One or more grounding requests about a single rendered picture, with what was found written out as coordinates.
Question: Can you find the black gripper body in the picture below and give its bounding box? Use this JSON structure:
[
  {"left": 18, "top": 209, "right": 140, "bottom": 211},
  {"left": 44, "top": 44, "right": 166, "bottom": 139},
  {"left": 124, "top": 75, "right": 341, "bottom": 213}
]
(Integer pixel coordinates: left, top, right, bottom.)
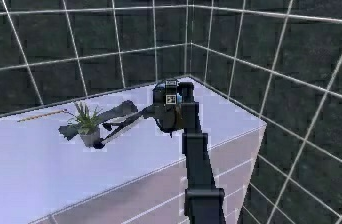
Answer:
[{"left": 151, "top": 101, "right": 185, "bottom": 137}]

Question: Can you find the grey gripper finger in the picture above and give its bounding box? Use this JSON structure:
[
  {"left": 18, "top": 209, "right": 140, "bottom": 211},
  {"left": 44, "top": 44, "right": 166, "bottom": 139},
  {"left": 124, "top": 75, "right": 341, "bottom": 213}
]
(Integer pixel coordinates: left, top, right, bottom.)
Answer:
[
  {"left": 102, "top": 105, "right": 154, "bottom": 132},
  {"left": 92, "top": 111, "right": 157, "bottom": 150}
]

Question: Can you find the green plant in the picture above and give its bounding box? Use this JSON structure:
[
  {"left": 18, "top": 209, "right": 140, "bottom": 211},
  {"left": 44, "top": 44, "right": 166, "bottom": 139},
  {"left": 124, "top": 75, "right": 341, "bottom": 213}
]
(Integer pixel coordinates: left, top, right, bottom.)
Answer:
[{"left": 66, "top": 101, "right": 104, "bottom": 148}]

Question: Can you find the white chest of drawers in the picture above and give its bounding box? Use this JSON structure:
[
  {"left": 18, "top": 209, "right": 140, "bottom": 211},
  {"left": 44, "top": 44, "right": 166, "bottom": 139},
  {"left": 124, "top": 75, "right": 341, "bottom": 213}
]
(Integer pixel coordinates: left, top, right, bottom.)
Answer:
[{"left": 0, "top": 75, "right": 268, "bottom": 224}]

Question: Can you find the thin orange stick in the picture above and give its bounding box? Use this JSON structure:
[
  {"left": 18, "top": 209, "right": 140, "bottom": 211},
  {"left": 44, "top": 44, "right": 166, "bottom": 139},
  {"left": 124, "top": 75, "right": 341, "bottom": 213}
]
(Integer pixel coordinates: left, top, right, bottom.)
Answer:
[{"left": 16, "top": 109, "right": 69, "bottom": 123}]

